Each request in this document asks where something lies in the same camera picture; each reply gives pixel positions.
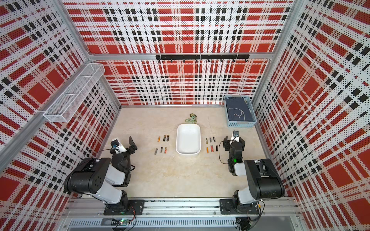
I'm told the white plastic storage tray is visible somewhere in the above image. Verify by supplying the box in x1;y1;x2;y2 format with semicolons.
176;123;201;156

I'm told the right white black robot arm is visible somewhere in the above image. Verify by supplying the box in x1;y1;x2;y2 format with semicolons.
220;136;285;214

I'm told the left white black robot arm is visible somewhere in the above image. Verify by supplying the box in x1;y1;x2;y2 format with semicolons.
64;137;138;215

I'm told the light blue plastic basket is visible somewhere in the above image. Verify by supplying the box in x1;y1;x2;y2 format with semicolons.
225;95;257;128

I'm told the dark blue cloth in basket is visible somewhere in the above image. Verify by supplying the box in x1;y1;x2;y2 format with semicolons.
225;97;254;122

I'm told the green circuit board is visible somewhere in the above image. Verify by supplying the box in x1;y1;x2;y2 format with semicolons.
111;219;131;226

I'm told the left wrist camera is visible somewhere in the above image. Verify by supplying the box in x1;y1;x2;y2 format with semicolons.
110;139;127;155

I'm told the green keychain with gold ring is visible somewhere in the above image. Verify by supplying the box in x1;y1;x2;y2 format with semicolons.
185;114;197;124

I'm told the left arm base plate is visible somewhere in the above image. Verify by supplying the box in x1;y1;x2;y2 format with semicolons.
103;199;145;216

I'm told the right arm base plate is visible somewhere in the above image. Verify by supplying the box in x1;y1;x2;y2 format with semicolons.
219;199;260;215

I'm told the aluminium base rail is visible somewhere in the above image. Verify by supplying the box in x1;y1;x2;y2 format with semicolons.
57;197;306;231

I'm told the white wire mesh shelf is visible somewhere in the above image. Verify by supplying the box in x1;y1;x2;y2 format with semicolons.
43;63;105;123

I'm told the black hook rail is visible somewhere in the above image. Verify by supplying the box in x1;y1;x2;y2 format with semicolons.
156;54;250;62

